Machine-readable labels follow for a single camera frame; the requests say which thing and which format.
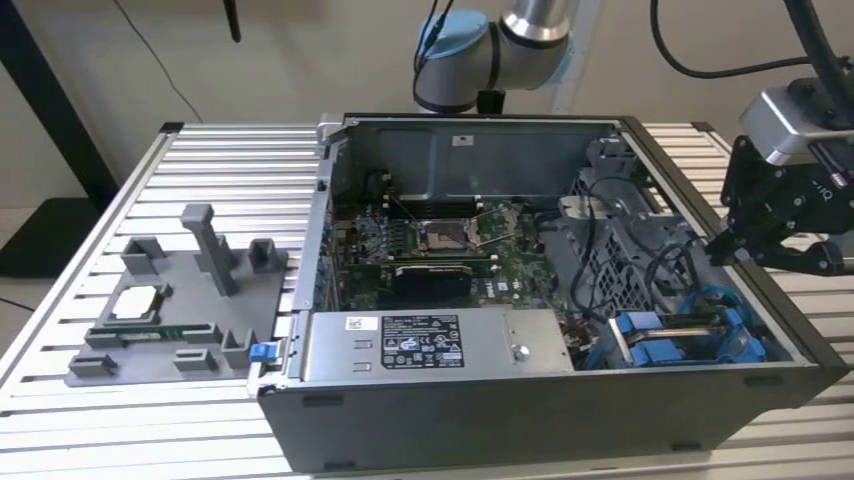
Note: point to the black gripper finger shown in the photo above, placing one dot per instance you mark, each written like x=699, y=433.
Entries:
x=735, y=245
x=811, y=260

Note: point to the hard disk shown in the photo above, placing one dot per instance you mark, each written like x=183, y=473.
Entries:
x=635, y=322

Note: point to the gray metal disk cage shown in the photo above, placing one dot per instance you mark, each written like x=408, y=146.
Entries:
x=601, y=260

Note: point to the blue plastic disk carrier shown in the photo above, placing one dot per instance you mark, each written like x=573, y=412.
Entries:
x=655, y=352

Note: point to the green motherboard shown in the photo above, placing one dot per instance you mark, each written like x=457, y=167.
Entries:
x=521, y=280

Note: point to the CPU socket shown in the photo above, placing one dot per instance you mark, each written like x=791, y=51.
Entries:
x=444, y=235

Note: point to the black graphics card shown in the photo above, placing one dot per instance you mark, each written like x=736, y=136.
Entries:
x=434, y=287

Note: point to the black open PC case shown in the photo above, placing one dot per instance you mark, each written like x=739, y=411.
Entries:
x=468, y=425

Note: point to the silver power supply unit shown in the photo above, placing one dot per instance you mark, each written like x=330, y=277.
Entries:
x=334, y=350

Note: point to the blue case latch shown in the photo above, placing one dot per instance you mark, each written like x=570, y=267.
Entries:
x=262, y=352

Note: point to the gray parts rack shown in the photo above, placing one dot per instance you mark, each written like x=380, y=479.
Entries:
x=201, y=310

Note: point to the green RAM stick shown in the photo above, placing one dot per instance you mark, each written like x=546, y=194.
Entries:
x=177, y=330

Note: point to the black hanging stick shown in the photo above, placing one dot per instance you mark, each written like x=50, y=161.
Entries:
x=233, y=20

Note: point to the silver CPU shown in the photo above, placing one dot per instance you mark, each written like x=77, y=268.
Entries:
x=137, y=302

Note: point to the black flat floor object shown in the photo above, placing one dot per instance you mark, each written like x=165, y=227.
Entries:
x=47, y=240

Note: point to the black slanted pole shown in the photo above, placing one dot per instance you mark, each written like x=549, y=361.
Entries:
x=47, y=95

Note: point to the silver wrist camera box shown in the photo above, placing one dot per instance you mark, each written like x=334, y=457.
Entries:
x=777, y=120

